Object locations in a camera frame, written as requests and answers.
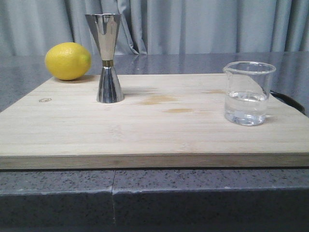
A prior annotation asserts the glass beaker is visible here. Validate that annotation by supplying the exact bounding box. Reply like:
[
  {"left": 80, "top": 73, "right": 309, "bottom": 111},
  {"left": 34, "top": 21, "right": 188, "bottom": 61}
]
[{"left": 223, "top": 61, "right": 276, "bottom": 126}]

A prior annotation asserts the steel double jigger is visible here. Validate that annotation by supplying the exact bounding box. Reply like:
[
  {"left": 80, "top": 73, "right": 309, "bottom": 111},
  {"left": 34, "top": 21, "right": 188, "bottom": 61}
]
[{"left": 85, "top": 14, "right": 124, "bottom": 103}]

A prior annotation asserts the wooden cutting board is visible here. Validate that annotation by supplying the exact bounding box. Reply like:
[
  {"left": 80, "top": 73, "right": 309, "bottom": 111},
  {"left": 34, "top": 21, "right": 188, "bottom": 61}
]
[{"left": 0, "top": 73, "right": 309, "bottom": 169}]

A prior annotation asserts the yellow lemon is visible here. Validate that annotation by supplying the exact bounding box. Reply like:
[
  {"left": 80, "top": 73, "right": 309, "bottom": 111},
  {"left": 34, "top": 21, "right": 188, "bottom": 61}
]
[{"left": 44, "top": 42, "right": 92, "bottom": 81}]

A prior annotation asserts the grey curtain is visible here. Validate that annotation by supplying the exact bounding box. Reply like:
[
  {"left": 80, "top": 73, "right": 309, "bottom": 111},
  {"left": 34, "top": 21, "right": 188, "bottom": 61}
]
[{"left": 0, "top": 0, "right": 309, "bottom": 56}]

